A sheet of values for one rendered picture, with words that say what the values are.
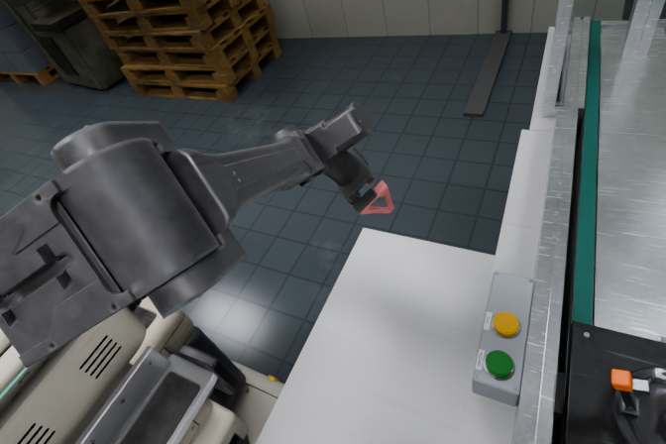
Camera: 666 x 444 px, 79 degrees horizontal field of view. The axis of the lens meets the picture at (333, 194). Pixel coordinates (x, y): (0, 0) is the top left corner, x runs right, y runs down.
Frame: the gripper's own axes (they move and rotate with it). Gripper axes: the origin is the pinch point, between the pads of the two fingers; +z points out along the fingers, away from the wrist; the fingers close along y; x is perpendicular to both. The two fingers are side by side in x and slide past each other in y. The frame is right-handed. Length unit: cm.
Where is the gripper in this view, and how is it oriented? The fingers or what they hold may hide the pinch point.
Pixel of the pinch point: (377, 193)
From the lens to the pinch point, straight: 78.1
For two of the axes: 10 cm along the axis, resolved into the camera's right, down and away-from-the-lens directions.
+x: -6.8, 7.0, 2.1
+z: 6.5, 4.4, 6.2
